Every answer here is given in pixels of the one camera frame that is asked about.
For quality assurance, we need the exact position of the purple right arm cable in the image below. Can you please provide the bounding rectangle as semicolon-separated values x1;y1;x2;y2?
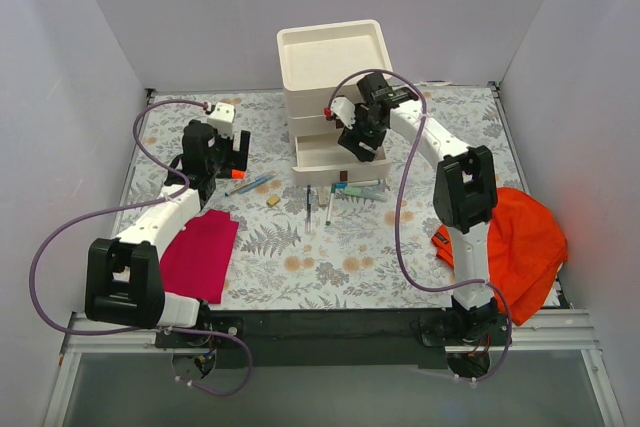
329;69;514;388

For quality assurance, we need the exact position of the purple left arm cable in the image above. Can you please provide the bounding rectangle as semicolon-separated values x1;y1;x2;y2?
29;99;253;396

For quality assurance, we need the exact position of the magenta folded cloth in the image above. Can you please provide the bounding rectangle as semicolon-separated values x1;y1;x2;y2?
160;210;239;305

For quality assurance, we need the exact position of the aluminium front frame rail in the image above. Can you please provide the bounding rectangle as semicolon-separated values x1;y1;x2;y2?
44;310;626;427

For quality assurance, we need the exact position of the black orange highlighter marker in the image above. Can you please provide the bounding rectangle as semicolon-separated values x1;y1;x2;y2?
218;169;245;179

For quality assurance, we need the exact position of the white bottom drawer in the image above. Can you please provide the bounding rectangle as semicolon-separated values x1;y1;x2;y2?
292;130;391;187

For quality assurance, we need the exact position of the white green tipped pen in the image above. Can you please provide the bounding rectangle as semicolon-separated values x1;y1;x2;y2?
325;184;337;226

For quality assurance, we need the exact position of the dark blue pen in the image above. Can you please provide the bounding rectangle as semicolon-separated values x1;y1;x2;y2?
305;185;312;235

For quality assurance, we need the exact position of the orange crumpled cloth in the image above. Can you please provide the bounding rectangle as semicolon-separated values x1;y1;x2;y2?
453;187;568;325

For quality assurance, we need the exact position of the tan rubber eraser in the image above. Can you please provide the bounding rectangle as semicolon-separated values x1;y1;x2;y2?
266;194;281;207

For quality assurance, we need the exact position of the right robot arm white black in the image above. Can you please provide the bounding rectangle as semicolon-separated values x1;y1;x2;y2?
325;92;498;345

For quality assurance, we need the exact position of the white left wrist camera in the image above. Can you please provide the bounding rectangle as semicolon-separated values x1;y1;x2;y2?
206;102;236;139

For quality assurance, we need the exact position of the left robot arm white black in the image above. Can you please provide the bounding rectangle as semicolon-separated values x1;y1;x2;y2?
85;120;251;347

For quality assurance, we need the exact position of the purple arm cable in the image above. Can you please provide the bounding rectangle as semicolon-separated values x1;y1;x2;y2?
329;69;514;388
29;99;253;396

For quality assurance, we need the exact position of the floral patterned table mat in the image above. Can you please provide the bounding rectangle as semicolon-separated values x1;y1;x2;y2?
97;84;561;311

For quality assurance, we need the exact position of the white stacked drawer unit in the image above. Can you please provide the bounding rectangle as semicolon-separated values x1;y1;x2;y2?
277;19;393;139

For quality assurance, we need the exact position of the white teal capped marker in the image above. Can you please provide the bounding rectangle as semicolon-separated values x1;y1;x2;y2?
334;179;381;189

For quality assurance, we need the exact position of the mint green highlighter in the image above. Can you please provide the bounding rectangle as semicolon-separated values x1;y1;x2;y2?
343;186;387;202

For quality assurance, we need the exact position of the blue capped white pen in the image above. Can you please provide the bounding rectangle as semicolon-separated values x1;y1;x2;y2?
244;173;275;192

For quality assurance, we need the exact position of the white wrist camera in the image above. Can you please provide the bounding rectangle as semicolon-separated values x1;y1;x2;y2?
324;96;356;129
206;102;236;139

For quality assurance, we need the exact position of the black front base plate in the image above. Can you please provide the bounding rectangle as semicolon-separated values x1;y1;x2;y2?
154;307;513;371

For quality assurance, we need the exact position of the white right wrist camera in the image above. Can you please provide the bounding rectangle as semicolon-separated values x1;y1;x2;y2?
324;96;356;129

